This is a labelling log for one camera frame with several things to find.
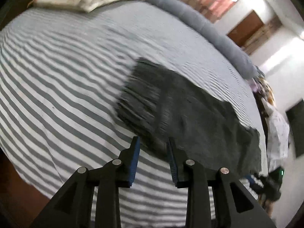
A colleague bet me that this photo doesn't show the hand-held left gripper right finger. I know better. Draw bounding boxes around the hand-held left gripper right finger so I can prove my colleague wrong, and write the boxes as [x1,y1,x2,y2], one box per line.
[167,137,277,228]

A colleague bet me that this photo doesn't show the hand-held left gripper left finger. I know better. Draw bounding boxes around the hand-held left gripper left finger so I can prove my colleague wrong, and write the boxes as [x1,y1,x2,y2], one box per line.
[30,136,141,228]

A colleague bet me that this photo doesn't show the dark grey denim pants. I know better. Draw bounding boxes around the dark grey denim pants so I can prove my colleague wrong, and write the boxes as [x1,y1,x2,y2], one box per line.
[116,57,262,176]

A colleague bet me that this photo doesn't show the white dotted cloth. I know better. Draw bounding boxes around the white dotted cloth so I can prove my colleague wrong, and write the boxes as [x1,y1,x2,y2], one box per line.
[264,102,290,169]

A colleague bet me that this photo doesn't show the pile of colourful clothes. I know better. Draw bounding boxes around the pile of colourful clothes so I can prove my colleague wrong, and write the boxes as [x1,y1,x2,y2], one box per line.
[248,70,276,114]

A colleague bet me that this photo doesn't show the grey white striped bed sheet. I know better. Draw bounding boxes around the grey white striped bed sheet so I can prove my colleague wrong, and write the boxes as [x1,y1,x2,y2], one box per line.
[0,0,269,228]

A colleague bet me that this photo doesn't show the grey rolled blanket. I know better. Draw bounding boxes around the grey rolled blanket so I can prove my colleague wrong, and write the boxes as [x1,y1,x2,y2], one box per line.
[126,0,259,80]

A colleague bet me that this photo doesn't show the slatted wooden panel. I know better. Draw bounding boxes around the slatted wooden panel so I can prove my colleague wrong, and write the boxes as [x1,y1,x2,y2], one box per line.
[242,17,283,55]

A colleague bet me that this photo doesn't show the brown wooden door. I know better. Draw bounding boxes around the brown wooden door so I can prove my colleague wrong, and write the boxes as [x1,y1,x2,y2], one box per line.
[227,11,265,48]

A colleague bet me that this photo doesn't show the black wall television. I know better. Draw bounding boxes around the black wall television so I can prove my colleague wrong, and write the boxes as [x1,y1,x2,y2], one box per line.
[285,100,304,158]

